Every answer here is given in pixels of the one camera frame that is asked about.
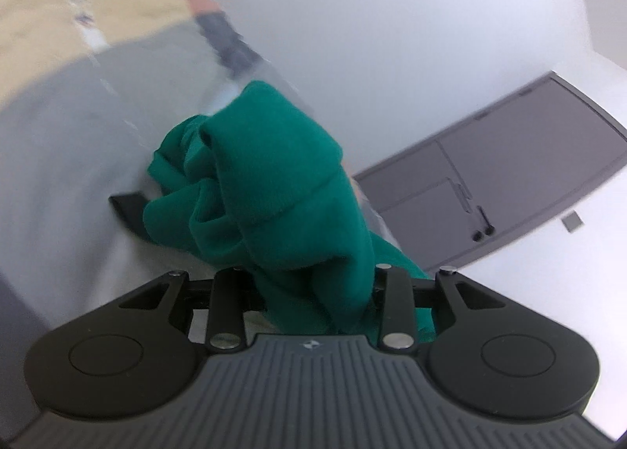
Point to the grey door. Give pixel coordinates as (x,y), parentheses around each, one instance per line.
(529,160)

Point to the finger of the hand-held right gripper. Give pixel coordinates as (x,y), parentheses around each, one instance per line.
(130,209)

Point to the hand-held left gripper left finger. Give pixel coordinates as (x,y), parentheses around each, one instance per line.
(225,302)

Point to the small grey wall plate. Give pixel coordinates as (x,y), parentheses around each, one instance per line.
(573,222)

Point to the green sweatshirt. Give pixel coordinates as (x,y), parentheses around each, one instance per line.
(274,174)

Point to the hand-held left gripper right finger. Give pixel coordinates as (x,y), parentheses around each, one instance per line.
(394,302)

